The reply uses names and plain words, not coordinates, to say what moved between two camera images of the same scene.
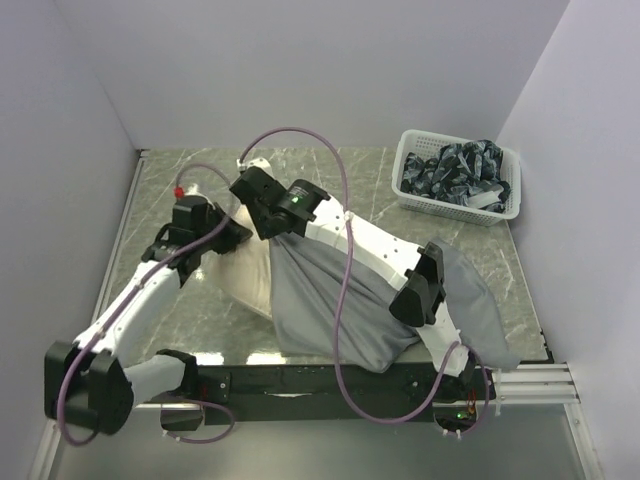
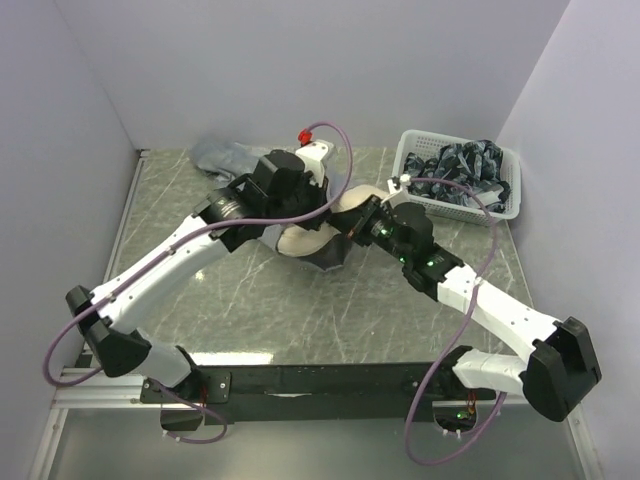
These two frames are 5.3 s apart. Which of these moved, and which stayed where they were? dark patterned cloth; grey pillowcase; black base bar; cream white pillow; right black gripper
Moved: right black gripper; grey pillowcase; cream white pillow
Stayed: black base bar; dark patterned cloth
